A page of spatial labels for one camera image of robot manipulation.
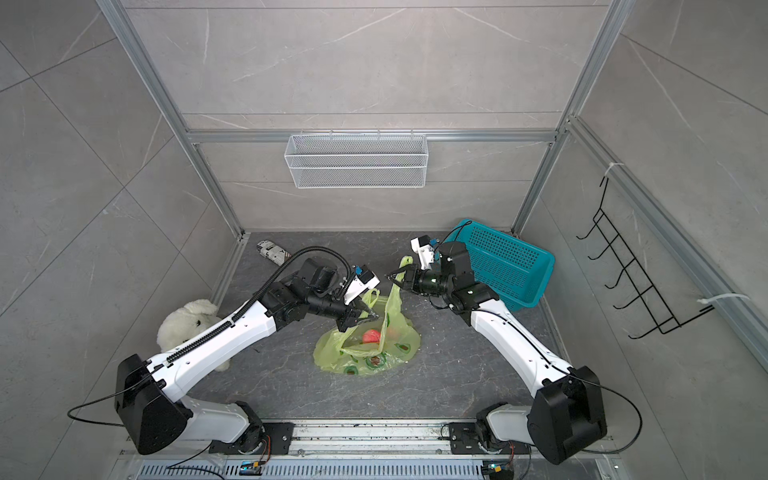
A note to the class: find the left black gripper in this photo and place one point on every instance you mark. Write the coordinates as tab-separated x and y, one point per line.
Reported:
353	314

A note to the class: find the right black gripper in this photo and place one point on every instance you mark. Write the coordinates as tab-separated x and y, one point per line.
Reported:
412	280

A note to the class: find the red peach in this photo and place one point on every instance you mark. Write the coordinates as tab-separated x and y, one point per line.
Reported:
371	336

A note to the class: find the yellow-green plastic bag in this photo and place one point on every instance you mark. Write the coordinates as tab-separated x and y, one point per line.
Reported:
373	346

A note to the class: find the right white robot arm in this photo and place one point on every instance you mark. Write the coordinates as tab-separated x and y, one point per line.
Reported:
567	414

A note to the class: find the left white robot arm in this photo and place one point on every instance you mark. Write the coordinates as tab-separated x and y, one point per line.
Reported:
152	398

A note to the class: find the small flag-patterned toy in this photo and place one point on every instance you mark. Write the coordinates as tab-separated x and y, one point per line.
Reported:
273	252

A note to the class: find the teal plastic basket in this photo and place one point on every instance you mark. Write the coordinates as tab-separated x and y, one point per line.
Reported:
518	271

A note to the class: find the white plush dog toy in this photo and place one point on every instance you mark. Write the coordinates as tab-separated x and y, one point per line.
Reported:
186	322

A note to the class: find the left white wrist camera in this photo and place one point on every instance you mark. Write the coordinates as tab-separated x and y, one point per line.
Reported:
364	279

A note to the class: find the white wire mesh basket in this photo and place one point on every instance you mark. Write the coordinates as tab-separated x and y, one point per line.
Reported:
352	161

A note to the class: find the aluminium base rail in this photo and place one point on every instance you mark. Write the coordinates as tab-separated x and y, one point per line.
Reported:
366	449

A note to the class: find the black wire hook rack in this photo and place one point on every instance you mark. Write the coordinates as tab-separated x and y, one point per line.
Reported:
634	273

